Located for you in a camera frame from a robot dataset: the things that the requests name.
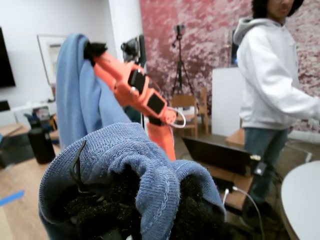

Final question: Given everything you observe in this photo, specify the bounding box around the black zip tie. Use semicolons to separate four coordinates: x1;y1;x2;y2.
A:
69;139;97;200

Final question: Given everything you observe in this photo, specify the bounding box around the long blue tape strip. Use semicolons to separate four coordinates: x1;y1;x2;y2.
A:
0;189;25;207

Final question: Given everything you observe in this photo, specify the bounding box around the wooden chair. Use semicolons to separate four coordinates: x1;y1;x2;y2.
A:
170;94;199;138
198;87;210;135

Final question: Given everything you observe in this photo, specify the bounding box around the white round table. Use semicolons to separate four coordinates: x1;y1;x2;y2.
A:
279;160;320;240

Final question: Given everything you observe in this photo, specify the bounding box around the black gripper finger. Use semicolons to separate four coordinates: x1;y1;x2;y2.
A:
169;174;226;240
62;174;142;240

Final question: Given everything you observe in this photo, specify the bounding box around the blue printed T-shirt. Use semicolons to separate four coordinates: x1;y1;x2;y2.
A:
38;33;227;240

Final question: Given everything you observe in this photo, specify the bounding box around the black laptop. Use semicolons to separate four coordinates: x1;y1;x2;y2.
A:
181;136;262;178

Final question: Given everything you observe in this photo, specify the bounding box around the person in white hoodie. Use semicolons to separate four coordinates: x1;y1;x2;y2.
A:
234;0;320;208

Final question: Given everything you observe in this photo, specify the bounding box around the black tripod with camera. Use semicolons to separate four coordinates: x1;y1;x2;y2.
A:
170;24;198;100

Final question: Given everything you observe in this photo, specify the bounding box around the framed wall picture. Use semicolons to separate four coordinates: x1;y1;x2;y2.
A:
36;33;67;87

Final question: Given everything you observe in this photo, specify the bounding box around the black water bottle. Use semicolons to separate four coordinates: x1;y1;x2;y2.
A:
26;117;56;165

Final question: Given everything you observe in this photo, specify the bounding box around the black wall television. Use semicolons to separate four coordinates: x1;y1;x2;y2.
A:
0;26;16;88

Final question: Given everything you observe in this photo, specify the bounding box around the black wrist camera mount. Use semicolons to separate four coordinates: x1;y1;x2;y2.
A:
121;34;147;67

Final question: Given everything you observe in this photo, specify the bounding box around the white charging cable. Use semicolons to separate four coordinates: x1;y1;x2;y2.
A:
223;186;266;240

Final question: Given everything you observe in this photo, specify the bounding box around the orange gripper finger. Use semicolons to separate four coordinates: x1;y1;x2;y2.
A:
85;41;134;76
92;59;119;91

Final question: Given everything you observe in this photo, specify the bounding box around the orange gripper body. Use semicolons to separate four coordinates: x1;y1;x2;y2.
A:
113;64;152;105

